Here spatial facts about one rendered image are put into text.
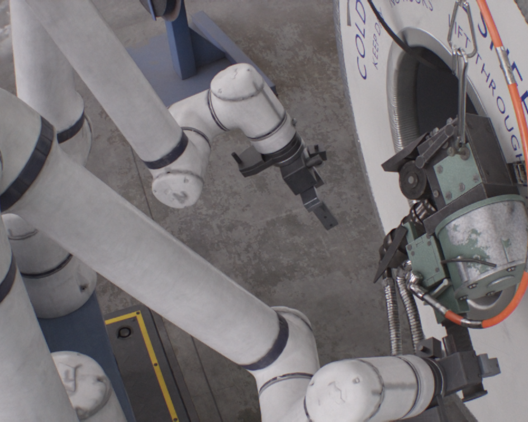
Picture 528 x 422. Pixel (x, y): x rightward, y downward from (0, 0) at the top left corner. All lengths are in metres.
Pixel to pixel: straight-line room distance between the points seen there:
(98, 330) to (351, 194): 1.21
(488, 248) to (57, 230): 0.58
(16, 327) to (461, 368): 0.59
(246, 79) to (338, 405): 0.74
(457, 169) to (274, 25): 2.28
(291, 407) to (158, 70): 2.34
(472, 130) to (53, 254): 0.82
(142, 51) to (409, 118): 1.77
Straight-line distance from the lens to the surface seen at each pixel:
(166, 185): 1.54
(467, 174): 1.27
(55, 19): 1.39
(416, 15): 1.58
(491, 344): 1.68
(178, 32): 3.14
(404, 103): 1.85
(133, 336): 2.05
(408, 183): 1.38
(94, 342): 1.72
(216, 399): 2.30
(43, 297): 1.76
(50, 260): 1.70
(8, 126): 0.89
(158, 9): 2.91
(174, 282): 1.04
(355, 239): 2.61
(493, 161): 1.30
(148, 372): 1.98
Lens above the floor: 1.91
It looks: 44 degrees down
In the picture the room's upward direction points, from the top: 8 degrees counter-clockwise
